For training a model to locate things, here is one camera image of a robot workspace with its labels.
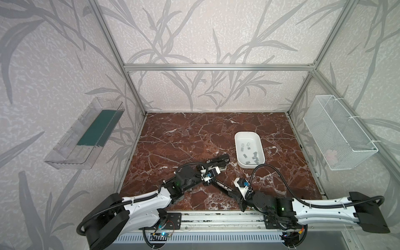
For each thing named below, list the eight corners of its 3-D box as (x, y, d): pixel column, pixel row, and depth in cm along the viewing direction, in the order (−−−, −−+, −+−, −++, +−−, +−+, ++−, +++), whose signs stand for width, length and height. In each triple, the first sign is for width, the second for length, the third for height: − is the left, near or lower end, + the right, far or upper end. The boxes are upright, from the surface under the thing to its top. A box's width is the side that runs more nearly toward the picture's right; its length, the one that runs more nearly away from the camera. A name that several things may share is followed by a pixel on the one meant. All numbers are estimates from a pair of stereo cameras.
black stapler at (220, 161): (209, 172, 92) (209, 169, 88) (206, 162, 96) (205, 159, 92) (231, 165, 95) (232, 162, 91) (227, 156, 99) (228, 153, 95)
